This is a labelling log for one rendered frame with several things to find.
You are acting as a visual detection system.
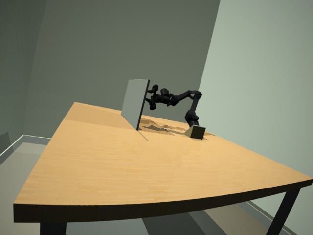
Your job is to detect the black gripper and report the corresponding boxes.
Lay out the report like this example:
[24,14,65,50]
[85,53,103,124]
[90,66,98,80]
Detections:
[145,85,164,110]

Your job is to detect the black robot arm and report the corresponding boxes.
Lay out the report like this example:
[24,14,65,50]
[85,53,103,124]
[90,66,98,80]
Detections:
[160,88,202,128]

